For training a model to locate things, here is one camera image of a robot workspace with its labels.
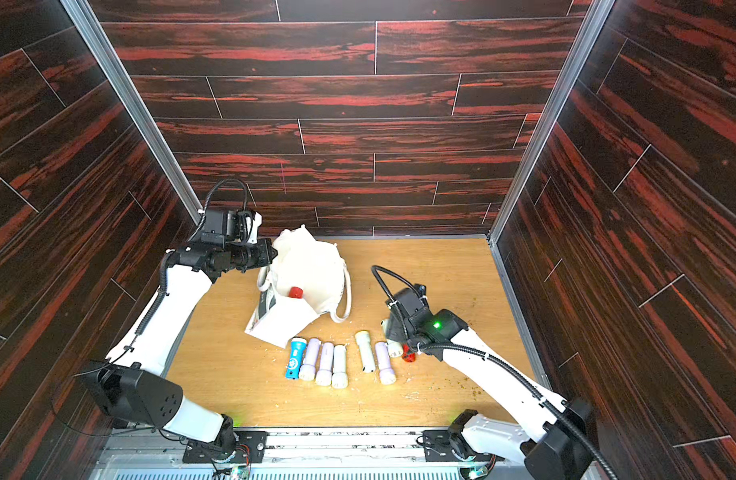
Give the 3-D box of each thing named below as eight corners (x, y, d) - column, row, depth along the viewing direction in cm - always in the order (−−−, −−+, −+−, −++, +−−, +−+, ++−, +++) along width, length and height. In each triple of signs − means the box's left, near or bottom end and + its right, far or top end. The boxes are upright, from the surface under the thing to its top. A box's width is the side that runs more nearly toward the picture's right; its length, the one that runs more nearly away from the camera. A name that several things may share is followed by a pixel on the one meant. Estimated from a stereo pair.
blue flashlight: (287, 379, 86) (285, 375, 84) (294, 342, 94) (292, 337, 91) (301, 379, 86) (299, 375, 84) (306, 342, 94) (305, 337, 91)
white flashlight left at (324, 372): (317, 385, 85) (315, 382, 83) (321, 346, 92) (320, 342, 90) (331, 385, 85) (330, 382, 83) (334, 346, 92) (333, 342, 90)
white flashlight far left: (300, 380, 86) (298, 376, 84) (307, 342, 93) (306, 338, 91) (314, 380, 86) (312, 377, 83) (320, 342, 93) (319, 338, 91)
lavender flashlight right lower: (381, 386, 85) (382, 383, 83) (373, 346, 92) (373, 342, 91) (396, 383, 85) (396, 380, 83) (386, 344, 93) (387, 340, 91)
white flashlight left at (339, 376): (331, 388, 84) (330, 385, 82) (334, 348, 92) (333, 344, 90) (347, 388, 84) (346, 385, 82) (349, 348, 92) (348, 344, 90)
